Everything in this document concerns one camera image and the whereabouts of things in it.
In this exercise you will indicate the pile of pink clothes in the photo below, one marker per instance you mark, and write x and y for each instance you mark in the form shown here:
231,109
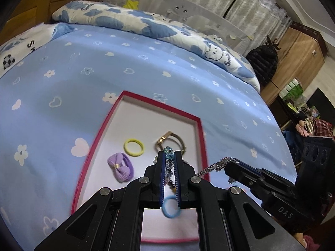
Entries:
319,126

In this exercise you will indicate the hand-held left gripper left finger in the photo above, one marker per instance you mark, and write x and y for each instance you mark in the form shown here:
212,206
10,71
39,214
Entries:
162,177

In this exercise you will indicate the dark desk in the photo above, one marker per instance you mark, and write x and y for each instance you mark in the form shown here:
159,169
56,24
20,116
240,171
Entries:
282,112

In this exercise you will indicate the blue flower-print bed sheet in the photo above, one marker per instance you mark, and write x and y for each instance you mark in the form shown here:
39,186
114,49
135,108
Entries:
78,65

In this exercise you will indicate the black puffer jacket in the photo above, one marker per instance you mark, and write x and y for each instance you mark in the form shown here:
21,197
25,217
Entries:
261,64

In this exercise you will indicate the blue and white pillow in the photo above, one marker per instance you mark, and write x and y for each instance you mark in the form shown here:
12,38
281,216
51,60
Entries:
23,47

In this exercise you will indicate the wooden wardrobe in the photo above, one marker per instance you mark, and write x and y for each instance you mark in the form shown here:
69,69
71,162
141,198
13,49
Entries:
298,57

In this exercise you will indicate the grey bed guard rail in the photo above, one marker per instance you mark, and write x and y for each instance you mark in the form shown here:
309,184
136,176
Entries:
199,18

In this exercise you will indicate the blue and white quilt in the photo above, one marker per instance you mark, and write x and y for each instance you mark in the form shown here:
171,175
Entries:
125,18

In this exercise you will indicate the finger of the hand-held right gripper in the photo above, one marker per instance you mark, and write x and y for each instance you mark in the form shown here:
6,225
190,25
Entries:
240,174
248,165

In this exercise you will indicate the yellow star toy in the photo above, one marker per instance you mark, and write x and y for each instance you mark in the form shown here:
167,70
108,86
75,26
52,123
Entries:
130,4

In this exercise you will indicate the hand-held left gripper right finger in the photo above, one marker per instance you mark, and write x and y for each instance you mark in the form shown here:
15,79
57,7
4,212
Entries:
178,177

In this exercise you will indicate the wooden headboard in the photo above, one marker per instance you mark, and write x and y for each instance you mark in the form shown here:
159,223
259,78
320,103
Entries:
26,2

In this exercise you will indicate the red shallow box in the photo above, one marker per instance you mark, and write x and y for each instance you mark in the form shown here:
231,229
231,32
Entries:
146,120

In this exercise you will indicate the dark coat rack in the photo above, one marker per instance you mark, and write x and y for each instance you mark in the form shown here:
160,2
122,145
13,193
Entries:
272,43

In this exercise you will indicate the black screen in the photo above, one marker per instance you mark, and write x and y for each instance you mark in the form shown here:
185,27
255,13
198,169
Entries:
323,100

